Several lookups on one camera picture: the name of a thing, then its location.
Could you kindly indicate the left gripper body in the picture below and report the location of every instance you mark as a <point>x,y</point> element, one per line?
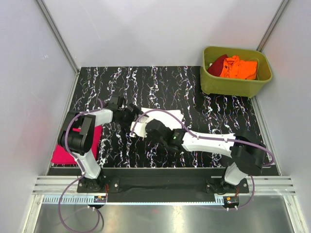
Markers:
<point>126,116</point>

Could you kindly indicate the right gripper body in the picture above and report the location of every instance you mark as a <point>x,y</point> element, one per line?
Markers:
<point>164,141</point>

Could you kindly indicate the white printed t-shirt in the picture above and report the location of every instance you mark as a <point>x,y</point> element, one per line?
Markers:
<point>166,119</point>

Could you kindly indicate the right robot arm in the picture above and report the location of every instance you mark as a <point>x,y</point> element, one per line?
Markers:
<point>247,155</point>

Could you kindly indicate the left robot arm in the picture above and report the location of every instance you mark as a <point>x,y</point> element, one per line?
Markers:
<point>77,133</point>

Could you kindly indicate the olive green plastic bin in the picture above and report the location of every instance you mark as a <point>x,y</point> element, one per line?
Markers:
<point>237,87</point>

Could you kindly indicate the folded pink t-shirt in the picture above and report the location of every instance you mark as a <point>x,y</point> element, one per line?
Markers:
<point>61,157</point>

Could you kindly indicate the dark red t-shirt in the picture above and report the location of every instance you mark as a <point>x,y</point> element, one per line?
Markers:
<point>217,66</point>

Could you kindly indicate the orange t-shirt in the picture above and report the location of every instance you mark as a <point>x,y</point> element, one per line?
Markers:
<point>235,68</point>

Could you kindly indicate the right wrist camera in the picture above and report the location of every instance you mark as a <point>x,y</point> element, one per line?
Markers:
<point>138,130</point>

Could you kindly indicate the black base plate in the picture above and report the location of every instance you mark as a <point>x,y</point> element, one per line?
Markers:
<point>157,185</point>

